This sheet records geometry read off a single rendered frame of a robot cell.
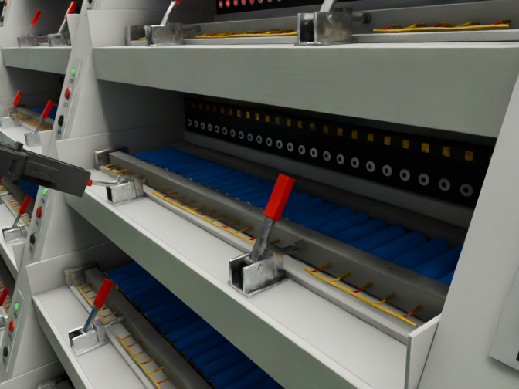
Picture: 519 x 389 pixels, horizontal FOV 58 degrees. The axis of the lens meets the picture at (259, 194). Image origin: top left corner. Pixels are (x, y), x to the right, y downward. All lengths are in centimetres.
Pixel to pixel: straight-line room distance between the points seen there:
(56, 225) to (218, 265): 41
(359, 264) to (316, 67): 15
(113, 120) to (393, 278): 54
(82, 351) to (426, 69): 51
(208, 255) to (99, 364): 24
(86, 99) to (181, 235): 34
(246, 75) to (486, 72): 21
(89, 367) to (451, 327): 46
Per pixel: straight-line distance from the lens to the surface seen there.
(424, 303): 33
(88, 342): 64
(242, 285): 36
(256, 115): 61
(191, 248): 44
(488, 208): 25
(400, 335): 32
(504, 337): 24
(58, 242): 78
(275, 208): 36
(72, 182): 56
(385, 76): 30
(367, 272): 36
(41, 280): 80
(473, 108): 27
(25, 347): 84
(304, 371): 32
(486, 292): 24
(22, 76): 144
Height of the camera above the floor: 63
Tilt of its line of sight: 5 degrees down
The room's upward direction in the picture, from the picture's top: 16 degrees clockwise
